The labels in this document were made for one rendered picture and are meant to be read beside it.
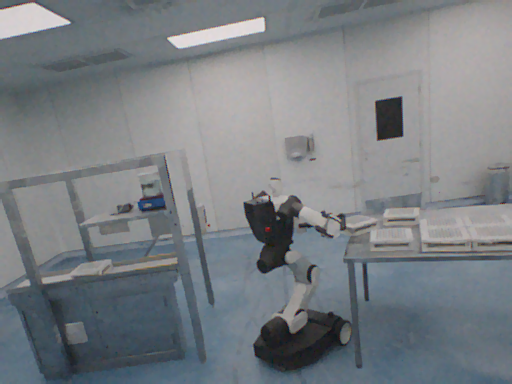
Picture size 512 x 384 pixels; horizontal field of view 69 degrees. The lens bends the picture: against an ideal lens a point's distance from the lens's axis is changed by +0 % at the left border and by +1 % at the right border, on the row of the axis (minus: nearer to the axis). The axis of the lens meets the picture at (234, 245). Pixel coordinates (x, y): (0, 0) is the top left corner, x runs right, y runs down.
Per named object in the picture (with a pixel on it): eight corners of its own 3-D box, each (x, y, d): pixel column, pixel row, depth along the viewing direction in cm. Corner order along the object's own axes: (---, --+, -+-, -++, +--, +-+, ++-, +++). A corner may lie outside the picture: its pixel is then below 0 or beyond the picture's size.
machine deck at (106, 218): (176, 206, 292) (175, 201, 291) (167, 216, 256) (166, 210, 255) (100, 218, 295) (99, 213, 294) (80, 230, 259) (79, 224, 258)
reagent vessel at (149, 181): (164, 192, 282) (159, 167, 277) (160, 195, 267) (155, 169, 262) (145, 195, 283) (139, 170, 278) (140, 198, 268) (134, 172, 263)
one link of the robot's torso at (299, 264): (317, 286, 285) (284, 265, 254) (299, 282, 298) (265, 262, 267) (323, 267, 289) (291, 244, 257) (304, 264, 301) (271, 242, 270)
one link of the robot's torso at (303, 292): (296, 326, 269) (314, 264, 277) (275, 320, 283) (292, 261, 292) (307, 331, 279) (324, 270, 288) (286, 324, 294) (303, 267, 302)
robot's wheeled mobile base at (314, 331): (299, 380, 249) (293, 337, 240) (244, 356, 286) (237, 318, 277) (347, 336, 290) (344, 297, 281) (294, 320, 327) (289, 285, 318)
